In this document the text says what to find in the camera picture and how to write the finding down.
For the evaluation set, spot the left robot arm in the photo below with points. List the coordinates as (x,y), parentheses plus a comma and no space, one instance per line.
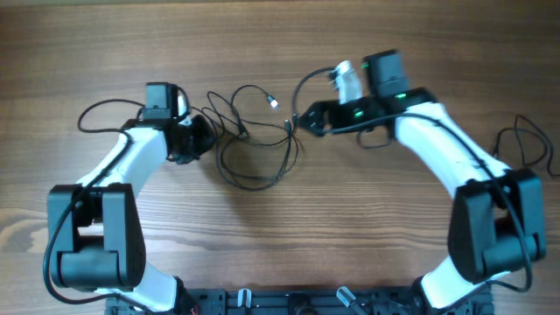
(95,249)

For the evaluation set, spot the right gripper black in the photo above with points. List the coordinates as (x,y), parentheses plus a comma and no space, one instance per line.
(328,116)

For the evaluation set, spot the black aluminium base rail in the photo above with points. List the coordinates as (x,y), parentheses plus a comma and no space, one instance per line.
(297,302)

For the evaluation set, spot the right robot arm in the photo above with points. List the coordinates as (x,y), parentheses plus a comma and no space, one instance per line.
(442,288)

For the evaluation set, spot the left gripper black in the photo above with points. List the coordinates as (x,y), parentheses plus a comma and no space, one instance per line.
(201,136)

